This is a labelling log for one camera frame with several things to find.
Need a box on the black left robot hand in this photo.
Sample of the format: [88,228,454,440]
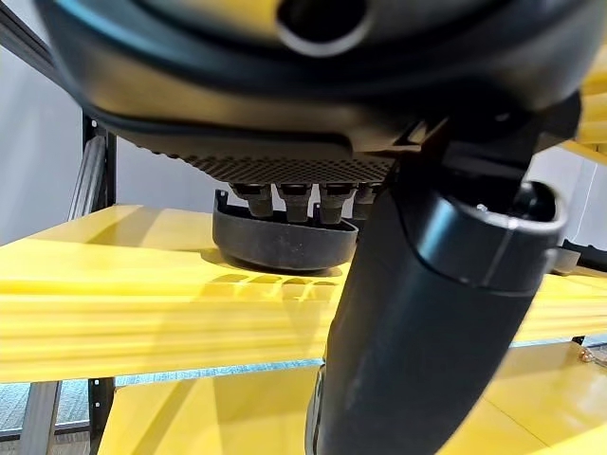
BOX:
[35,0,601,455]

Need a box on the black sole-shaped part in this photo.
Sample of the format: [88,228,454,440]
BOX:
[551,238,595,278]
[211,189,359,277]

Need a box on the black shelf beam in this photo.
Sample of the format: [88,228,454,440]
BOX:
[0,0,54,89]

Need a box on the black shelf upright post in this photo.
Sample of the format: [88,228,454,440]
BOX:
[69,107,119,455]

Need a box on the grey metal post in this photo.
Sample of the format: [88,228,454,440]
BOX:
[17,380,64,455]

